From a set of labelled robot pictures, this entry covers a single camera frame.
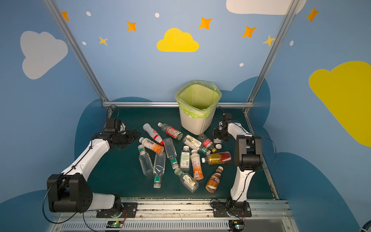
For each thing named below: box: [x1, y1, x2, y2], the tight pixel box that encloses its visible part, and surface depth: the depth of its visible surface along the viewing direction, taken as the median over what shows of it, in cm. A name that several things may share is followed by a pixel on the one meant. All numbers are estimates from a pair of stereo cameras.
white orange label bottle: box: [138, 136, 165, 153], surface depth 97 cm
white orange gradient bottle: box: [190, 149, 204, 181], surface depth 88 cm
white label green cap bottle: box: [182, 134, 212, 156], surface depth 98 cm
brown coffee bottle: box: [205, 165, 224, 194], surface depth 82 cm
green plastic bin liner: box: [174, 80, 223, 118], surface depth 96 cm
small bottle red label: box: [197, 133, 214, 149], surface depth 98 cm
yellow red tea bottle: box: [201, 151, 232, 165], surface depth 90 cm
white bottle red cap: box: [142, 122, 165, 146], surface depth 103 cm
